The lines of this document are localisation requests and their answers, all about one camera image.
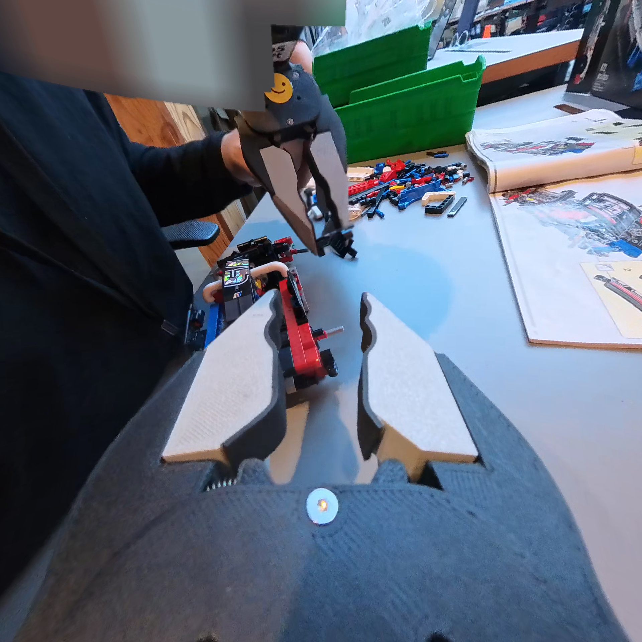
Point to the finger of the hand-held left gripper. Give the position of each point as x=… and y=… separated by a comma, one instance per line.
x=283, y=185
x=331, y=170

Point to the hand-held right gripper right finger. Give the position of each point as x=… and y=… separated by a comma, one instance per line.
x=416, y=401

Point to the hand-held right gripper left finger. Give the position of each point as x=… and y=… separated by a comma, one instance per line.
x=225, y=391

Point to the toy brick car model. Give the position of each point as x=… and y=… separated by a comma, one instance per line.
x=301, y=341

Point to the wood-edged white desk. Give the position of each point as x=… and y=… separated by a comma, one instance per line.
x=526, y=50

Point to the person's left hand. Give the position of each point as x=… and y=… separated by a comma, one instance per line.
x=235, y=155

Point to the pile of loose toy bricks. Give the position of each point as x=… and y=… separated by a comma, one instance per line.
x=401, y=180

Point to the black chair armrest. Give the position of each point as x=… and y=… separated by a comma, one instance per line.
x=193, y=233

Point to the clear plastic bag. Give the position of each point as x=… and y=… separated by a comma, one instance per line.
x=381, y=15

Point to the wooden table leg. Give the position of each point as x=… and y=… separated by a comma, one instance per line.
x=150, y=120

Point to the open instruction booklet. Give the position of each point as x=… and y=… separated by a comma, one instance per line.
x=551, y=251

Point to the toy car set box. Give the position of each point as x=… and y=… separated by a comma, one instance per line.
x=612, y=45

